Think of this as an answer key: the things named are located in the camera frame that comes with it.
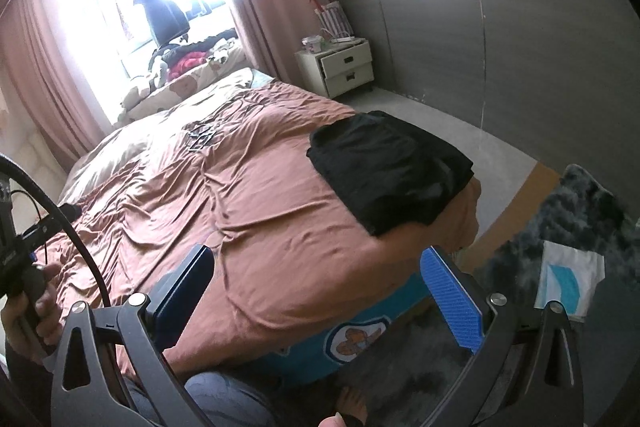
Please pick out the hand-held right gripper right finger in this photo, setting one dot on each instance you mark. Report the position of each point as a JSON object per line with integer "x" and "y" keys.
{"x": 450, "y": 297}

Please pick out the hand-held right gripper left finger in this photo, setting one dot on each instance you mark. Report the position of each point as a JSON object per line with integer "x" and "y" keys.
{"x": 190, "y": 277}

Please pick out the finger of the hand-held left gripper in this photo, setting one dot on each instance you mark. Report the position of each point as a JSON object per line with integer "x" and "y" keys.
{"x": 55, "y": 219}

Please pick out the black pants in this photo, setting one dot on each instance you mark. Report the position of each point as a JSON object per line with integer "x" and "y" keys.
{"x": 390, "y": 157}

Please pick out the person's left hand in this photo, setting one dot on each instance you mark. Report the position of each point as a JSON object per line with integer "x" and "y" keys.
{"x": 45, "y": 312}

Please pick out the person's right hand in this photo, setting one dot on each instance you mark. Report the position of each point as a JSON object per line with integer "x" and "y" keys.
{"x": 331, "y": 422}

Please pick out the brown blanket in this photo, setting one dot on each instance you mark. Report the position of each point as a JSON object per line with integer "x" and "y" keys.
{"x": 225, "y": 217}

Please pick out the blue cartoon print bed sheet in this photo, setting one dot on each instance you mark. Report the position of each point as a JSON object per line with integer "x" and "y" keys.
{"x": 360, "y": 332}

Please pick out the folded black garment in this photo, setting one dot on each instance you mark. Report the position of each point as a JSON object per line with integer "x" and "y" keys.
{"x": 385, "y": 223}

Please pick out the beige pillow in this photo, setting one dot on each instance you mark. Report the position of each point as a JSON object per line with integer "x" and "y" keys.
{"x": 140, "y": 142}

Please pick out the white and blue bag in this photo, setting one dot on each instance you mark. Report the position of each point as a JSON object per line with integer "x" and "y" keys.
{"x": 570, "y": 277}

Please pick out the person's left leg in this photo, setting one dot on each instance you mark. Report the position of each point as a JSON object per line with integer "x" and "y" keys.
{"x": 210, "y": 399}

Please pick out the dark fluffy rug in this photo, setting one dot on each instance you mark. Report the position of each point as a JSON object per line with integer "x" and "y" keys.
{"x": 575, "y": 217}

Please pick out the bear print cushion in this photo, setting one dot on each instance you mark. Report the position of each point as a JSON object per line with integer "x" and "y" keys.
{"x": 170, "y": 94}

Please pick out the red cloth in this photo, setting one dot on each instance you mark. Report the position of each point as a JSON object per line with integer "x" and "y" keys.
{"x": 187, "y": 63}

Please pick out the pile of black clothes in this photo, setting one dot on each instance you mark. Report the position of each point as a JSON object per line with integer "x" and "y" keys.
{"x": 200, "y": 44}

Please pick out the hanging black garment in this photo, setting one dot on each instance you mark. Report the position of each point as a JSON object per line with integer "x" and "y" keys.
{"x": 162, "y": 17}

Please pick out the white nightstand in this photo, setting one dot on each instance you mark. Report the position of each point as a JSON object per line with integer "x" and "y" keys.
{"x": 340, "y": 67}

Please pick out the white jar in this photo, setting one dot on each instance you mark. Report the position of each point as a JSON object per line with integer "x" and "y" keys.
{"x": 312, "y": 43}

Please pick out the white power strip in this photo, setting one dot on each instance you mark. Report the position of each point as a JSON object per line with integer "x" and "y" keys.
{"x": 344, "y": 40}

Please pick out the striped paper bag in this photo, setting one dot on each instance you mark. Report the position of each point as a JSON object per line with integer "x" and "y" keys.
{"x": 334, "y": 19}

